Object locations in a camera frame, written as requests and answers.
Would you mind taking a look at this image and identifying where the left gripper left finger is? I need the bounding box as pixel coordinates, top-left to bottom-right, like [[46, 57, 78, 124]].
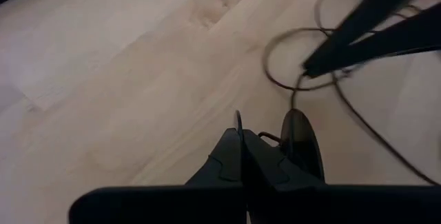
[[185, 128, 246, 187]]

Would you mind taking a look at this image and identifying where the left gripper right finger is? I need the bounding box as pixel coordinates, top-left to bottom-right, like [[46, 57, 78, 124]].
[[243, 130, 325, 187]]

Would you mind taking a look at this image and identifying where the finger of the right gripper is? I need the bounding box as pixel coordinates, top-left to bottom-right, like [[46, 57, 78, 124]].
[[302, 2, 441, 79], [329, 0, 441, 45]]

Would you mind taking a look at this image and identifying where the black plastic spool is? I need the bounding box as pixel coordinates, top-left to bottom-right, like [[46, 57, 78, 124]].
[[233, 108, 326, 184]]

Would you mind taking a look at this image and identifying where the thin black cord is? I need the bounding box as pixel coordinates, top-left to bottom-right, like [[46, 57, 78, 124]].
[[262, 0, 441, 186]]

